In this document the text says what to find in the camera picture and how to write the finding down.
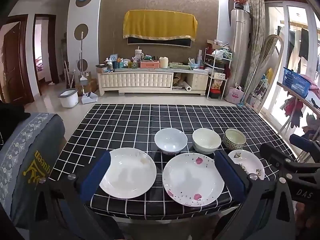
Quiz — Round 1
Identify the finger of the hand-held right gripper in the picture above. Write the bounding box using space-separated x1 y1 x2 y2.
260 144 299 179
289 133 320 157

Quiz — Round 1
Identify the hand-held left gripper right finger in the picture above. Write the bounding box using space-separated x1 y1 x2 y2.
215 151 300 240

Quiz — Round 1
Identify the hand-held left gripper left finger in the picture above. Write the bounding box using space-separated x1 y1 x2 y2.
35 151 125 240

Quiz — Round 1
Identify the small cat print plate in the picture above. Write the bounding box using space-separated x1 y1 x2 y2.
228 149 265 180

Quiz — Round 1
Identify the plain white plate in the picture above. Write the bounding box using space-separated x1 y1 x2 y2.
99 147 157 199

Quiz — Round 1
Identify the white plate with pink petals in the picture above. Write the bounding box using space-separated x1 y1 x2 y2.
162 152 225 207

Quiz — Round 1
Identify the dark patterned bowl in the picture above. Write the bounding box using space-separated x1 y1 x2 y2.
223 128 247 151

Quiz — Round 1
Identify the pale green bowl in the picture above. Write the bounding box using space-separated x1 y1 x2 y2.
192 128 222 155

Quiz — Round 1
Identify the white bowl with pink print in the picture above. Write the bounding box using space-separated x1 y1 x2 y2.
154 128 188 155

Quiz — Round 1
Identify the blue plastic basket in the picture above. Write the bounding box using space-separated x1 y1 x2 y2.
282 67 312 99

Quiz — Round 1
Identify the black checked tablecloth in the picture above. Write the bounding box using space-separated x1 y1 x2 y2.
49 104 297 220

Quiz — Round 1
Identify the oval standing mirror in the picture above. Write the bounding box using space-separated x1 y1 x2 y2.
244 34 284 113

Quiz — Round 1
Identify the pink bag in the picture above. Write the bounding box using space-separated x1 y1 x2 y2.
225 85 244 105

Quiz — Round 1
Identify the white dustpan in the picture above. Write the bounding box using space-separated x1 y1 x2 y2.
81 92 98 105

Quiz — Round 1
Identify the white mop bucket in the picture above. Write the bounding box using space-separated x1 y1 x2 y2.
58 89 79 108

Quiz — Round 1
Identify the dark cloth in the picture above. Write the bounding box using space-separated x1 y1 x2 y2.
0 101 31 137

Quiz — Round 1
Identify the cream television cabinet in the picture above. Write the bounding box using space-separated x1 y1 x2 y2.
97 68 210 97

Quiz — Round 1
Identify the tall standing air conditioner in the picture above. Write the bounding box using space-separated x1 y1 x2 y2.
229 9 251 101

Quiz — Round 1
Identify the white metal rack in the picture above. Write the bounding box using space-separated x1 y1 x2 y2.
203 40 232 99

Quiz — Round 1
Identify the patterned curtain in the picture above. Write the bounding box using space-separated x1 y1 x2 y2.
246 0 267 93

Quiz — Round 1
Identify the white mop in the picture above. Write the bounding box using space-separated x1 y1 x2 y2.
79 32 88 88

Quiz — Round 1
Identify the pink tissue box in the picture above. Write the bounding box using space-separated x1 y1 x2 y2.
140 60 160 69

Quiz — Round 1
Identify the brown wooden door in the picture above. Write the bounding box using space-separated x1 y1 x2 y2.
0 21 34 103

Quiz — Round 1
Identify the vase of red flowers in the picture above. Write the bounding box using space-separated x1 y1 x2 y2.
231 0 249 10

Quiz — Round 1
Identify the yellow cloth cover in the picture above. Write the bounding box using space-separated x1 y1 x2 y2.
123 10 198 42

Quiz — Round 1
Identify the brown round wall disc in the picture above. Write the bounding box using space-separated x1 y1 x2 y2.
74 23 89 41
76 60 89 72

